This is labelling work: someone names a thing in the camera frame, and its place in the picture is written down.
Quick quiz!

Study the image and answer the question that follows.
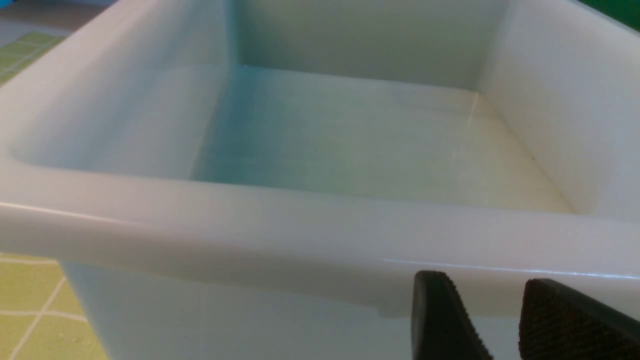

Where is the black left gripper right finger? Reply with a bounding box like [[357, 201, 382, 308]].
[[518, 278, 640, 360]]

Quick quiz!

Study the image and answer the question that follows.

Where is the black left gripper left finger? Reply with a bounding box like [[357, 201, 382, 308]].
[[411, 270, 493, 360]]

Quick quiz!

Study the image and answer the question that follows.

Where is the large white plastic tub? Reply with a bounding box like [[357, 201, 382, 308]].
[[1, 0, 639, 360]]

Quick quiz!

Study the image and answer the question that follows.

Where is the green backdrop cloth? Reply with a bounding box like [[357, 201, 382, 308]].
[[579, 0, 640, 32]]

